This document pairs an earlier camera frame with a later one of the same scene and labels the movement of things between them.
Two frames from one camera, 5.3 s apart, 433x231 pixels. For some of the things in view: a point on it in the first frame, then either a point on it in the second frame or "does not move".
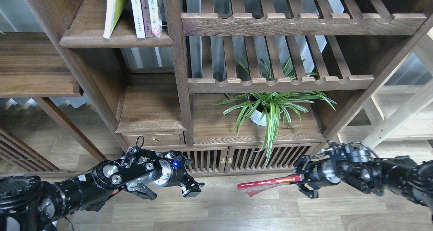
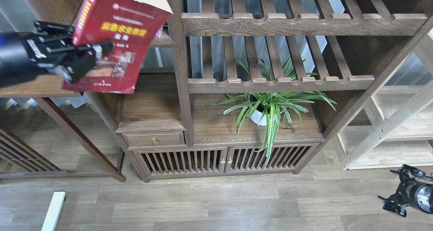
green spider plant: x=264 y=108 does not move
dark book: x=161 y=4 -> x=165 y=27
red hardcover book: x=251 y=188 -> x=135 y=26
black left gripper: x=169 y=170 -> x=21 y=62
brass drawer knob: x=154 y=141 does not move
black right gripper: x=319 y=173 -> x=411 y=192
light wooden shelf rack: x=398 y=120 does not move
